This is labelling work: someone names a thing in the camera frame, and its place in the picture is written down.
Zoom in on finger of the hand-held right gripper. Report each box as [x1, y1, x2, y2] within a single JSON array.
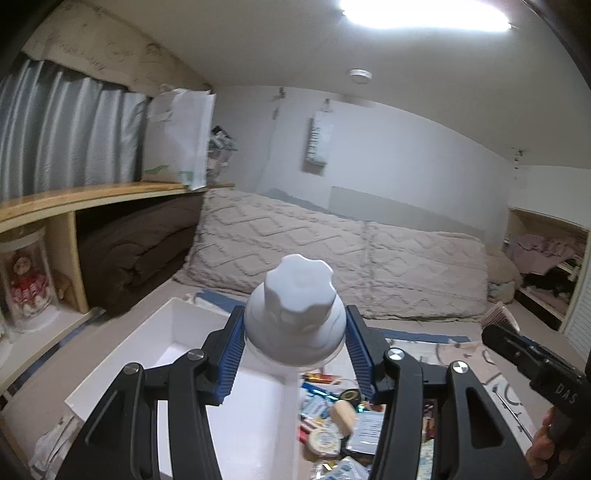
[[481, 323, 550, 384]]

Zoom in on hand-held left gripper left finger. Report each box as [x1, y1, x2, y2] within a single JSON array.
[[55, 305, 247, 480]]

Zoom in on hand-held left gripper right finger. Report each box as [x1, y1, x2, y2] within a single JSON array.
[[345, 305, 532, 480]]

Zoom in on pink striped paper cup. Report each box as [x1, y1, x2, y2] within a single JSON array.
[[480, 301, 522, 332]]

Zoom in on white lidded bottle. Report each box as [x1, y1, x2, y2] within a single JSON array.
[[244, 253, 348, 368]]

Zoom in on white storage box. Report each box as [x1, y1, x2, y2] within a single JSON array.
[[65, 296, 303, 480]]

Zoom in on person's right hand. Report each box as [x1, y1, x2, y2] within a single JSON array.
[[526, 408, 570, 480]]

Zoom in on blue tube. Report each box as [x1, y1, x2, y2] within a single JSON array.
[[305, 385, 342, 402]]

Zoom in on wooden closet shelf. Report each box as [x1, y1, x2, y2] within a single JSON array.
[[503, 208, 591, 333]]

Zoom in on beige wooden block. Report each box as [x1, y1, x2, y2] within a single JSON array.
[[330, 399, 358, 437]]

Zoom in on printed blanket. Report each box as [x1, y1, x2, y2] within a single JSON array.
[[185, 288, 583, 480]]

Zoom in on beige plush cushion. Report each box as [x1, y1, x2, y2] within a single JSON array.
[[485, 251, 522, 303]]

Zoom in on round beige tin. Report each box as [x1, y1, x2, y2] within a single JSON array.
[[307, 427, 342, 457]]

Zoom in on pink clothes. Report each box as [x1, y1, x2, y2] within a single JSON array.
[[512, 233, 587, 273]]

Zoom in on large beige textured pillow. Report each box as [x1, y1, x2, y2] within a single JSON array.
[[173, 189, 376, 319]]

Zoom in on blue white packet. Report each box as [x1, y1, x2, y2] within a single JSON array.
[[323, 462, 370, 480]]

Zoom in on folded brown blanket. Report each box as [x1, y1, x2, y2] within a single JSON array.
[[76, 194, 206, 317]]

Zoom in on white crumpled plastic bag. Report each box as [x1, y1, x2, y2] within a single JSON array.
[[34, 415, 84, 472]]

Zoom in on pile of clear packets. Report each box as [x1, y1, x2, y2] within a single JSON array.
[[207, 126, 240, 185]]

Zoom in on red doll in clear case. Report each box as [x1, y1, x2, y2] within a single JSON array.
[[0, 226, 61, 334]]

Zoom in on white paper bag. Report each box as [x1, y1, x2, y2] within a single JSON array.
[[141, 88, 217, 191]]

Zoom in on wooden shelf unit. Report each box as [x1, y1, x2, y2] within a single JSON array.
[[0, 181, 236, 393]]

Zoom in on silver curtain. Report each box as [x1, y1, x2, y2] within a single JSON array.
[[0, 53, 151, 201]]

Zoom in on ceiling light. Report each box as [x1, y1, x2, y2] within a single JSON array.
[[339, 0, 513, 33]]

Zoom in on hanging white wall bag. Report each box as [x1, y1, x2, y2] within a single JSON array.
[[303, 110, 334, 168]]

